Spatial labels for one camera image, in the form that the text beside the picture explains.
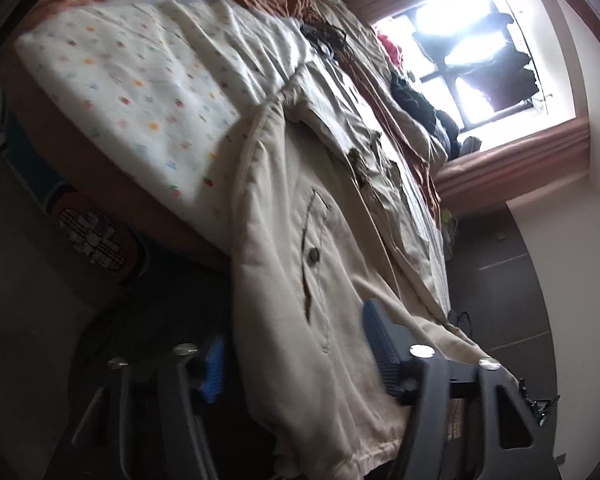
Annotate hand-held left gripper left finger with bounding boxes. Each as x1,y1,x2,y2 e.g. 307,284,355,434
70,332,231,480

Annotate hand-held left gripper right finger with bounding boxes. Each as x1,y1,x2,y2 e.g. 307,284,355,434
362,299,563,480

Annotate beige jacket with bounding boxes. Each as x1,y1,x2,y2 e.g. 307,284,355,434
227,55,518,480

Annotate black clothes pile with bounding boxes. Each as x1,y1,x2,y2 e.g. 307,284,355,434
390,70,438,133

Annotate white bedside box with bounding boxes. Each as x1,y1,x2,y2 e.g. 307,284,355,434
440,207,459,241

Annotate dark clothing heap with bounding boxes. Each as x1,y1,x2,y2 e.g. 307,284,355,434
432,110,463,158

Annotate dark hanging jacket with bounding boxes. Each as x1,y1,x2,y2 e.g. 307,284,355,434
412,10,516,61
450,42,531,91
482,65,539,111

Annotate white polka-dot sheet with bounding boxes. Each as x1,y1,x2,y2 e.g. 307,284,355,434
15,0,453,313

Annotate red clothing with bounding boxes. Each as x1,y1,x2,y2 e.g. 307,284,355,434
375,30,403,61

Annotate black cables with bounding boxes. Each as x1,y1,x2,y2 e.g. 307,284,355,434
300,20,348,56

